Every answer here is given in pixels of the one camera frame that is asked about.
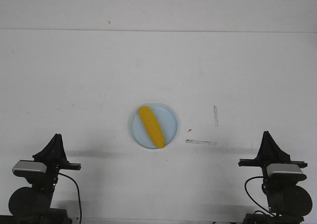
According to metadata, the light blue round plate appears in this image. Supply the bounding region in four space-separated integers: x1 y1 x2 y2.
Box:
129 103 178 149

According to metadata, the yellow corn cob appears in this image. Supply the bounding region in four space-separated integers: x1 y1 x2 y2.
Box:
138 106 165 149

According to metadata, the clear tape strip vertical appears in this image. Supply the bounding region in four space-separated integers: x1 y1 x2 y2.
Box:
213 106 219 127

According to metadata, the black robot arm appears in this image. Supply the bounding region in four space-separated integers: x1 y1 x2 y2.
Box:
0 133 82 224
238 131 313 224

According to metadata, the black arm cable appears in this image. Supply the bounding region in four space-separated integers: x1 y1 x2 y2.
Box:
58 172 82 222
244 176 274 216

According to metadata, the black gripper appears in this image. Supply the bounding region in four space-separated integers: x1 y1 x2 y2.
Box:
32 133 81 184
238 131 308 168

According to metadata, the clear tape strip horizontal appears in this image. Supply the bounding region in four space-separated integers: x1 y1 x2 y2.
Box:
185 139 217 146

